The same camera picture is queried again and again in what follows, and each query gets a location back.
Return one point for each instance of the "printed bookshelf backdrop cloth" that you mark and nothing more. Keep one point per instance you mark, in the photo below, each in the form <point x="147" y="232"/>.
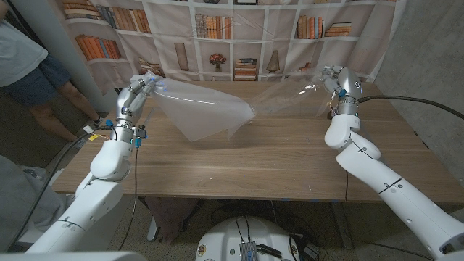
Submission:
<point x="174" y="21"/>

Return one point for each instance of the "grey finned electronics module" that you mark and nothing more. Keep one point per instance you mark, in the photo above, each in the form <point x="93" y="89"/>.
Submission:
<point x="248" y="252"/>

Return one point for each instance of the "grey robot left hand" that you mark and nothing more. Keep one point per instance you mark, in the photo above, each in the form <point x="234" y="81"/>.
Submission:
<point x="132" y="99"/>

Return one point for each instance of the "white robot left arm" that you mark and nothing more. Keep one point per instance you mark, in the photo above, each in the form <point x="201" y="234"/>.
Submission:
<point x="98" y="192"/>

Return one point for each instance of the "person in grey trousers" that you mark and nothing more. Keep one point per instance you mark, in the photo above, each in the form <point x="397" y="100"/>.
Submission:
<point x="18" y="203"/>

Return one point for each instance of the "black connector on torso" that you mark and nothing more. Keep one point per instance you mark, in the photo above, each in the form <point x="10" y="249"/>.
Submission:
<point x="270" y="251"/>

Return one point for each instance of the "white table leg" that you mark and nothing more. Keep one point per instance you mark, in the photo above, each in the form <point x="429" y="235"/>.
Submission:
<point x="153" y="230"/>

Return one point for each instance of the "white robot torso base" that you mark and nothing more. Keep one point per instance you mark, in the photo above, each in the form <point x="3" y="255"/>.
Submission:
<point x="224" y="235"/>

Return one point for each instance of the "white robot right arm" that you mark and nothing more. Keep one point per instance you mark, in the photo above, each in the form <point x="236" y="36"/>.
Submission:
<point x="391" y="185"/>

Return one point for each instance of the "grey table leg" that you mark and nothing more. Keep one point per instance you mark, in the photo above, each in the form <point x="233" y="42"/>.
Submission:
<point x="344" y="232"/>

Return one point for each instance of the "black power adapter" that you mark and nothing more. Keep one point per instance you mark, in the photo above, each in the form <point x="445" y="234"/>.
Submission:
<point x="311" y="251"/>

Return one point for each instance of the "person in white shirt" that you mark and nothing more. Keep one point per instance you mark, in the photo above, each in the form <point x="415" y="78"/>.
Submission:
<point x="18" y="61"/>

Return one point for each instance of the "clear plastic bag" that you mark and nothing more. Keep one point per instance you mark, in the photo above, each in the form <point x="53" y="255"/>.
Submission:
<point x="199" y="108"/>

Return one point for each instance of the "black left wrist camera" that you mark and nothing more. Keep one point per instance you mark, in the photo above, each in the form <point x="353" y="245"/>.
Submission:
<point x="140" y="134"/>

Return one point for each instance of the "transparent window cling sheet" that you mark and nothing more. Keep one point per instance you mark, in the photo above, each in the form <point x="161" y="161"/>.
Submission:
<point x="290" y="94"/>

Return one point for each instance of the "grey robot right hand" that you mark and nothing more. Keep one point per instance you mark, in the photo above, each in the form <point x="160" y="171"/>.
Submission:
<point x="346" y="85"/>

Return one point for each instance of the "person bare forearm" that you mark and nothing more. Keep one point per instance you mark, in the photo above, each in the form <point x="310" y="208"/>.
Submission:
<point x="3" y="10"/>

